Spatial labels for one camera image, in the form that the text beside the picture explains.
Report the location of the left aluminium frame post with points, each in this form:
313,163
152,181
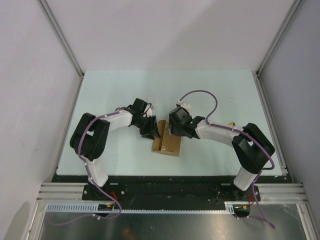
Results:
57,30

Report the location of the aluminium frame post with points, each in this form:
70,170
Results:
280,34
57,30

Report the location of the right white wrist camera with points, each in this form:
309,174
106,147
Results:
184,105

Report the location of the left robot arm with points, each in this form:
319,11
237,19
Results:
90,135

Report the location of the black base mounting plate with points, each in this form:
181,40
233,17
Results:
168,193

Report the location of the brown cardboard express box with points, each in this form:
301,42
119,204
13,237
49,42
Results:
167,144

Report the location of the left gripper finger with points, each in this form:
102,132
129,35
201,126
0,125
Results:
154,127
148,135

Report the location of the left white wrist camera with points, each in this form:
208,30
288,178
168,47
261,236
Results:
148,110

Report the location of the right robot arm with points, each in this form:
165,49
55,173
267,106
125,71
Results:
252,148

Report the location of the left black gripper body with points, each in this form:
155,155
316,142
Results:
147,127

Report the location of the right aluminium side rail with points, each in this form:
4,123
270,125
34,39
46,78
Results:
271,124

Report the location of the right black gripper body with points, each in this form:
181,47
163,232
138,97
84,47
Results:
176,129

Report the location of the right aluminium frame post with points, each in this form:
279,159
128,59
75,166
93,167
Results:
280,34

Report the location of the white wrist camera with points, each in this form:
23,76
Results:
148,110
184,105

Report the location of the aluminium front cross rail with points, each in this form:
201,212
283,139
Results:
274,193

